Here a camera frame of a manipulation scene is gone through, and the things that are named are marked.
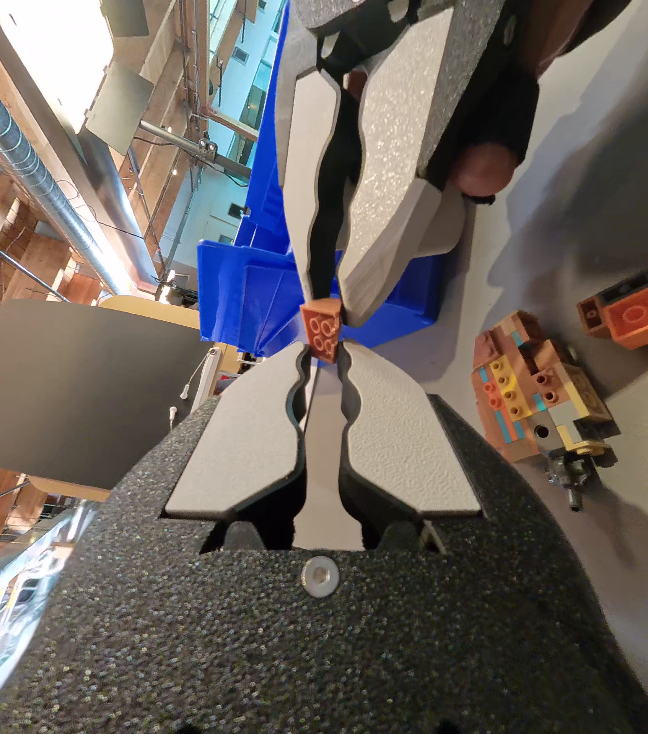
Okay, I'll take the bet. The brown tan toy brick model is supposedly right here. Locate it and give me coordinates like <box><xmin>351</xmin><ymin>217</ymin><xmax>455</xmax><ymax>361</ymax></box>
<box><xmin>472</xmin><ymin>310</ymin><xmax>616</xmax><ymax>511</ymax></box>

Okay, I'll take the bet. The brown toy brick piece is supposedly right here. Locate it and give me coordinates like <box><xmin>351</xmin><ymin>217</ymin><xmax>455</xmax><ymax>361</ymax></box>
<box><xmin>300</xmin><ymin>298</ymin><xmax>343</xmax><ymax>364</ymax></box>

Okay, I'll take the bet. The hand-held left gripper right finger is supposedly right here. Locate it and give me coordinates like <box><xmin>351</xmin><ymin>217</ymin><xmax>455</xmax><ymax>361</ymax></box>
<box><xmin>338</xmin><ymin>342</ymin><xmax>482</xmax><ymax>520</ymax></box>

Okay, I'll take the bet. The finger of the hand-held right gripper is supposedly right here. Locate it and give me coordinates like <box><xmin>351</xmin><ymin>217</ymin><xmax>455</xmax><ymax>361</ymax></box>
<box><xmin>337</xmin><ymin>7</ymin><xmax>456</xmax><ymax>326</ymax></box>
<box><xmin>283</xmin><ymin>69</ymin><xmax>341</xmax><ymax>305</ymax></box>

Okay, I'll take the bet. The dark panel with wooden edge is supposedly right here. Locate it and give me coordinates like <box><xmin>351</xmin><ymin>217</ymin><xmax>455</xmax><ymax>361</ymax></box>
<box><xmin>0</xmin><ymin>295</ymin><xmax>214</xmax><ymax>501</ymax></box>

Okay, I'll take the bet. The person's right hand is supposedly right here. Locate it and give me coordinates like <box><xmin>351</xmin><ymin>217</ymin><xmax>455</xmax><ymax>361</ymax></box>
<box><xmin>450</xmin><ymin>0</ymin><xmax>597</xmax><ymax>197</ymax></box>

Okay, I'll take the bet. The silver ventilation duct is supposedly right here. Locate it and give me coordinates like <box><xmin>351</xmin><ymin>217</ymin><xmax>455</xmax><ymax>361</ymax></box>
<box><xmin>0</xmin><ymin>40</ymin><xmax>148</xmax><ymax>294</ymax></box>

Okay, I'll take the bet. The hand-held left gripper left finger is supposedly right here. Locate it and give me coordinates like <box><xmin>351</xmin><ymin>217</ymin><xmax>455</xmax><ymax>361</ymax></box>
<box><xmin>164</xmin><ymin>342</ymin><xmax>309</xmax><ymax>520</ymax></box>

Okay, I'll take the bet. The orange grey toy brick assembly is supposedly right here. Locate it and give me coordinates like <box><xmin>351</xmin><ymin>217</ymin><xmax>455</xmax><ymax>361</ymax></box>
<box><xmin>578</xmin><ymin>251</ymin><xmax>648</xmax><ymax>351</ymax></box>

